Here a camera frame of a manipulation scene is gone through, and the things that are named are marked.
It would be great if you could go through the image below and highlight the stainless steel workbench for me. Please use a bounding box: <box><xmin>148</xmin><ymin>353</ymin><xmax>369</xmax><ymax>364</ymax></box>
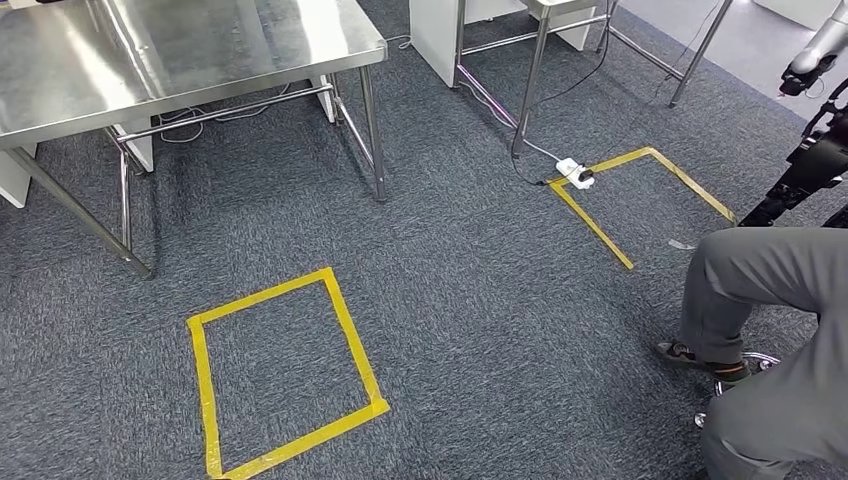
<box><xmin>0</xmin><ymin>0</ymin><xmax>389</xmax><ymax>280</ymax></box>

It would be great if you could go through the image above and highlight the yellow floor tape square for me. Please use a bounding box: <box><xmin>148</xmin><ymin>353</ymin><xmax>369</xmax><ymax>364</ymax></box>
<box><xmin>548</xmin><ymin>146</ymin><xmax>739</xmax><ymax>272</ymax></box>
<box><xmin>186</xmin><ymin>266</ymin><xmax>392</xmax><ymax>480</ymax></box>

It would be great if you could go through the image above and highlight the white power strip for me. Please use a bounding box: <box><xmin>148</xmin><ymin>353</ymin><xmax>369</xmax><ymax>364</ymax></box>
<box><xmin>555</xmin><ymin>156</ymin><xmax>596</xmax><ymax>192</ymax></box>

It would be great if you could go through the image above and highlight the stainless steel table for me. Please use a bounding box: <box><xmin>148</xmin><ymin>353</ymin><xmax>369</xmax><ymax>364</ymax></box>
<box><xmin>453</xmin><ymin>0</ymin><xmax>735</xmax><ymax>160</ymax></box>

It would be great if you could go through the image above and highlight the person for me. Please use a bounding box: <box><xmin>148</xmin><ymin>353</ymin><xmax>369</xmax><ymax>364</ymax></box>
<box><xmin>655</xmin><ymin>225</ymin><xmax>848</xmax><ymax>480</ymax></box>

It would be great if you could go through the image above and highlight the black humanoid robot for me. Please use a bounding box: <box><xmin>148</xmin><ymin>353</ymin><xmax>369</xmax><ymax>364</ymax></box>
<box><xmin>738</xmin><ymin>0</ymin><xmax>848</xmax><ymax>230</ymax></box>

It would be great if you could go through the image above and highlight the white power cable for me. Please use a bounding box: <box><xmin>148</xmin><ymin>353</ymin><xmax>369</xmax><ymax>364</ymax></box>
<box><xmin>386</xmin><ymin>34</ymin><xmax>564</xmax><ymax>164</ymax></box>

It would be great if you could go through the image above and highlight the black power cable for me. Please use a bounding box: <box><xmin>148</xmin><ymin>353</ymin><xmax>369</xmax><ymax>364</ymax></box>
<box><xmin>510</xmin><ymin>0</ymin><xmax>614</xmax><ymax>187</ymax></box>

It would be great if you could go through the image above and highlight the thin white cable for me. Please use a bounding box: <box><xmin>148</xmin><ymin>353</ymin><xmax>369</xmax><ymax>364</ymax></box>
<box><xmin>157</xmin><ymin>82</ymin><xmax>293</xmax><ymax>146</ymax></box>

